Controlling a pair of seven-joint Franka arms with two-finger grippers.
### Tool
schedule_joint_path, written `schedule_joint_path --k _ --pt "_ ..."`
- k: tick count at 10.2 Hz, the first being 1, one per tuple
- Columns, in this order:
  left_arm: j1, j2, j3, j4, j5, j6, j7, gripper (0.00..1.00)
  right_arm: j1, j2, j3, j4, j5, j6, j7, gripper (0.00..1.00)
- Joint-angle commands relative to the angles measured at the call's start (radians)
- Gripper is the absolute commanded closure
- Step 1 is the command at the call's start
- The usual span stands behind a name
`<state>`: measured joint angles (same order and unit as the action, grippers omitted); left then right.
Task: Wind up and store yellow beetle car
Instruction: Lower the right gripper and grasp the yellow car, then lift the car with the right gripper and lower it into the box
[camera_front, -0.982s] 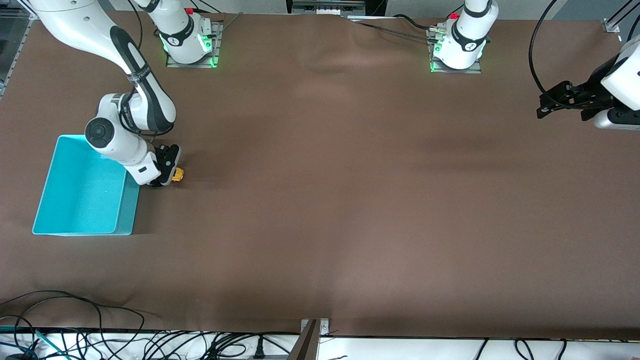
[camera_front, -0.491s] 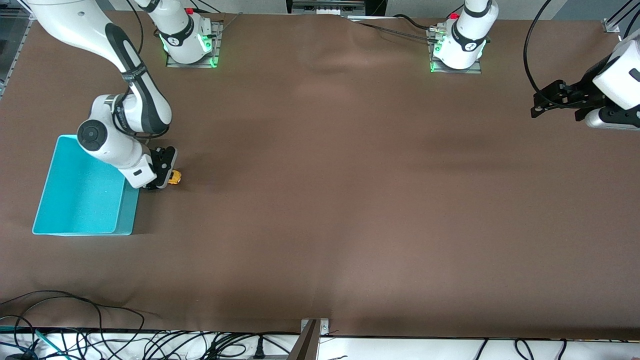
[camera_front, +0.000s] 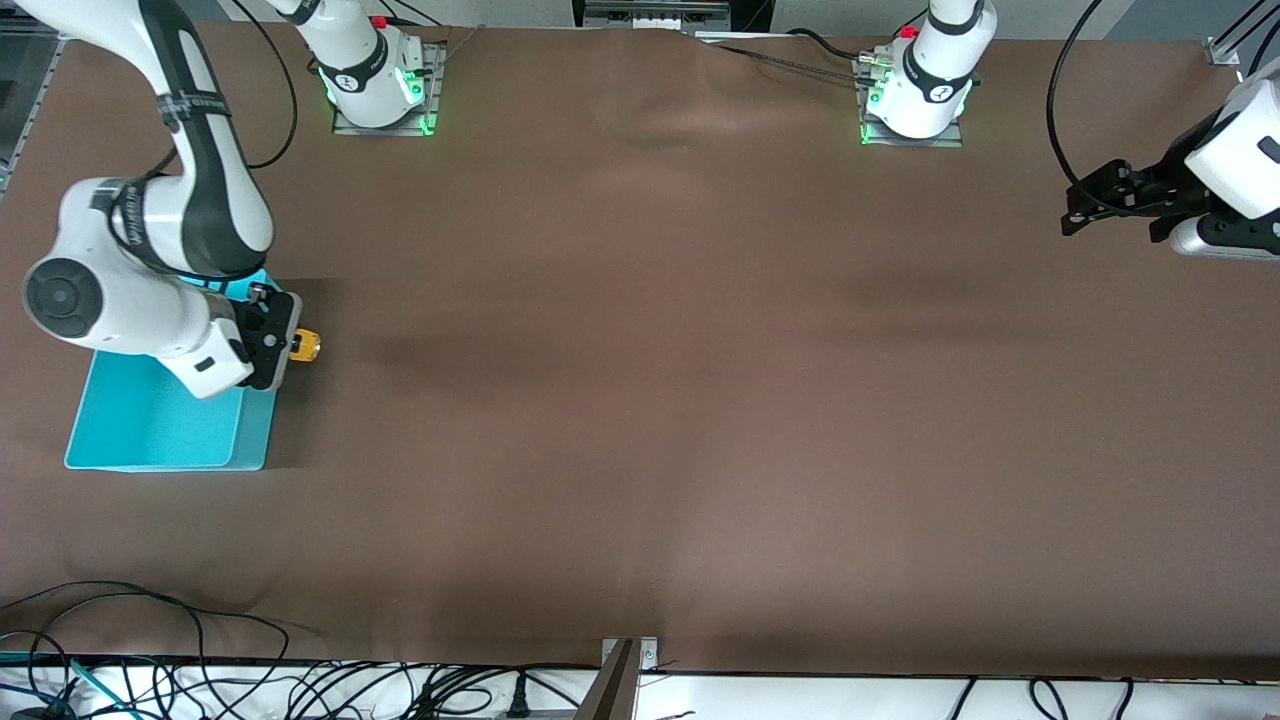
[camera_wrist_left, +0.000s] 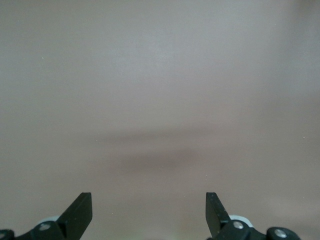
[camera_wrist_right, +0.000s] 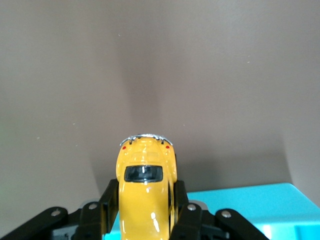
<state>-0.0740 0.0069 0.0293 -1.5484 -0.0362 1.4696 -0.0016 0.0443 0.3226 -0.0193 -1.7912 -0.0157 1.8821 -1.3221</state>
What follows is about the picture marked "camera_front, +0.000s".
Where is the turquoise plastic bin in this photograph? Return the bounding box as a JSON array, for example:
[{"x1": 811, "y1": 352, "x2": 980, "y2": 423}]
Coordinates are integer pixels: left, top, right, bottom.
[{"x1": 64, "y1": 268, "x2": 301, "y2": 472}]

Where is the brown table cover mat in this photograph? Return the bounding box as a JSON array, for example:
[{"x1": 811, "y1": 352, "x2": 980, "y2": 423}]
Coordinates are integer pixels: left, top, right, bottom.
[{"x1": 0, "y1": 18, "x2": 1280, "y2": 681}]

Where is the grey power strip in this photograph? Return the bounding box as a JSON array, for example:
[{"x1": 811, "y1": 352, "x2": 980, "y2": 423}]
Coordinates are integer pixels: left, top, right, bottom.
[{"x1": 585, "y1": 0, "x2": 731, "y2": 31}]

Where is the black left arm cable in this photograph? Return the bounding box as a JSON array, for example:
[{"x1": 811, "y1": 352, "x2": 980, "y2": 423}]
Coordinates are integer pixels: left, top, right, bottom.
[{"x1": 1046, "y1": 0, "x2": 1107, "y2": 196}]

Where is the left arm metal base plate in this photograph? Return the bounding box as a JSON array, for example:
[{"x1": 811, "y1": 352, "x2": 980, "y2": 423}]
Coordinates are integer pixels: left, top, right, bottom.
[{"x1": 858, "y1": 55, "x2": 966, "y2": 149}]

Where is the long black looping cable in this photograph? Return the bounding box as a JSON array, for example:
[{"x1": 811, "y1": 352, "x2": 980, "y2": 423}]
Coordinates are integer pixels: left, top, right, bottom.
[{"x1": 232, "y1": 0, "x2": 299, "y2": 171}]

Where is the black cable looped over mat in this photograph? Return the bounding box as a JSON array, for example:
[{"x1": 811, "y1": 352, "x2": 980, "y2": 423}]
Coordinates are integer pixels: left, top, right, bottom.
[{"x1": 0, "y1": 580, "x2": 291, "y2": 691}]

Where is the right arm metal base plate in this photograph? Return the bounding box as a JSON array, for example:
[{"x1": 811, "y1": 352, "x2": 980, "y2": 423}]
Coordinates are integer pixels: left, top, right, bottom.
[{"x1": 332, "y1": 42, "x2": 446, "y2": 137}]

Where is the black base power cable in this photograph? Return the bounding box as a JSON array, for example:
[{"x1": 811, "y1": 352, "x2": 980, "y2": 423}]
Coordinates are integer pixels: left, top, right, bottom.
[{"x1": 785, "y1": 27, "x2": 881, "y2": 63}]

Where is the grey braided cable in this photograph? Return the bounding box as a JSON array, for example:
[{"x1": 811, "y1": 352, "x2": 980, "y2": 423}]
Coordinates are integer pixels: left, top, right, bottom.
[{"x1": 700, "y1": 38, "x2": 876, "y2": 86}]

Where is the grey aluminium frame rail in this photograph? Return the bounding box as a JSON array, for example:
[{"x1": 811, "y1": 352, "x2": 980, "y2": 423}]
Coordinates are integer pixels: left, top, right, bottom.
[{"x1": 0, "y1": 30, "x2": 66, "y2": 191}]

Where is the thin grey cable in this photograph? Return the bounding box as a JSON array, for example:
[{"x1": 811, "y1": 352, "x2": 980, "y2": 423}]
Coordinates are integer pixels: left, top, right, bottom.
[{"x1": 438, "y1": 24, "x2": 488, "y2": 69}]

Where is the teal cable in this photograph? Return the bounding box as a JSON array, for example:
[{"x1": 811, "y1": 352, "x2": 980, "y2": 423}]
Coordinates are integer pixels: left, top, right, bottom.
[{"x1": 0, "y1": 652, "x2": 126, "y2": 719}]

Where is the grey metal camera post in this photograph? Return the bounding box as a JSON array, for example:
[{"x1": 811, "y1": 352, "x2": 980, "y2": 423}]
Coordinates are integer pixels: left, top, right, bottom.
[{"x1": 575, "y1": 637, "x2": 661, "y2": 720}]

